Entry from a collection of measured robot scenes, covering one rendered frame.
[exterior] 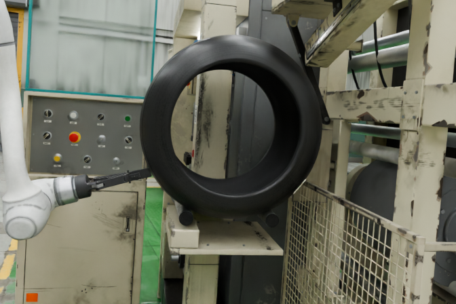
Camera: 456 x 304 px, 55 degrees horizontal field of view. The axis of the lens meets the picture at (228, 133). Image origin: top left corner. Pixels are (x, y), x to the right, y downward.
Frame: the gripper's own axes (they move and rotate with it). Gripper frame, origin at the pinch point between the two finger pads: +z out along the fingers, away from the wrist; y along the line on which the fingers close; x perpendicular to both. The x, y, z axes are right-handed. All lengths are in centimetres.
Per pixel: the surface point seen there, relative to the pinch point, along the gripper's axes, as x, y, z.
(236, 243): 29.2, -4.4, 26.3
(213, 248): 27.0, -9.7, 18.0
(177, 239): 21.2, -10.3, 7.5
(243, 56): -31, -13, 38
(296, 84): -19, -13, 54
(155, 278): 102, 169, -13
